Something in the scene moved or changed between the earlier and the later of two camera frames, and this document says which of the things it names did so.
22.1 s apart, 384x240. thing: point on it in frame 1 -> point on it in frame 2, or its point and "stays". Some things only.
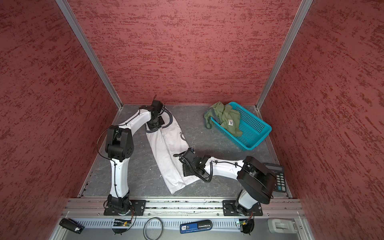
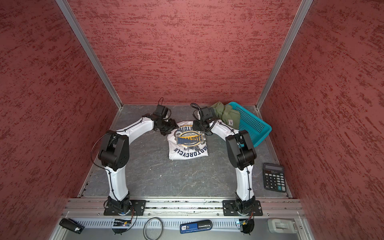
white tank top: x=169 y=146 -> x=186 y=143
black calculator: x=280 y=185 stays
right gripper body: x=189 y=170 -> x=200 y=125
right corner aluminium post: x=304 y=9 stays
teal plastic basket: x=254 y=129 stays
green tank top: x=224 y=115 stays
